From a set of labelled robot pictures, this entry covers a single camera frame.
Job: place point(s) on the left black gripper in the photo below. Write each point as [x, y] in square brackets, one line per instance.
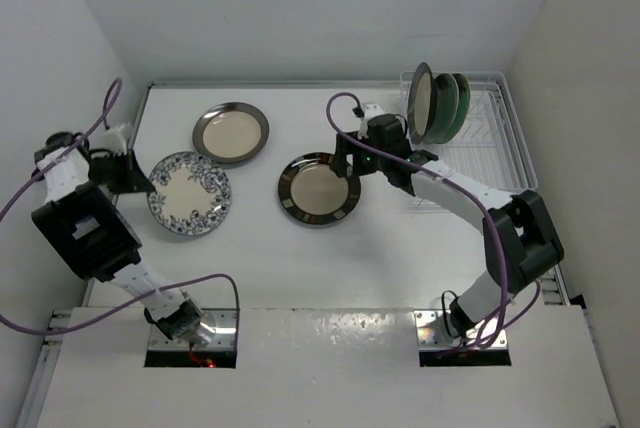
[134, 179]

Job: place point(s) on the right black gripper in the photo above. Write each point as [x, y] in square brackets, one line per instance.
[339, 162]

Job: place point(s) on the brown patterned rim plate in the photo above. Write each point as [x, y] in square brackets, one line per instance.
[311, 193]

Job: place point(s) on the blue floral white plate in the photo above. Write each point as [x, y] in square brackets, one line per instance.
[192, 194]

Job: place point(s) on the grey rim plate front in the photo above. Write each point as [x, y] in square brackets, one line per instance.
[421, 103]

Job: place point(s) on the grey rim beige plate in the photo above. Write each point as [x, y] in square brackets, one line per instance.
[231, 132]

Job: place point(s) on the teal flower plate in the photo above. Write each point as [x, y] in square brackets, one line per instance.
[446, 108]
[464, 99]

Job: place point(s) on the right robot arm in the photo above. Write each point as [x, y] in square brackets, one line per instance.
[521, 242]

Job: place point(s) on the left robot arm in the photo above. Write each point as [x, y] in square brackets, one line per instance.
[85, 228]

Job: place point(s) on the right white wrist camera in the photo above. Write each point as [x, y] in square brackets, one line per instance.
[365, 114]

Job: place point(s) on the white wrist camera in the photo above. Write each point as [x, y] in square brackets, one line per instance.
[116, 139]
[365, 114]

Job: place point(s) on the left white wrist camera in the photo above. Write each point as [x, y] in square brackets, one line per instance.
[116, 139]

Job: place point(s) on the white wire dish rack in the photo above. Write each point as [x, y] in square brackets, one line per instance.
[490, 147]

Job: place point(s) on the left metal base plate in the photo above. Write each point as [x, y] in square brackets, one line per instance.
[216, 332]

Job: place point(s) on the metal base plate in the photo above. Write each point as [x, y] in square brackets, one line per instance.
[432, 336]
[216, 332]

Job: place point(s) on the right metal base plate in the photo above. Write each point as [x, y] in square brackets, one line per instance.
[432, 336]

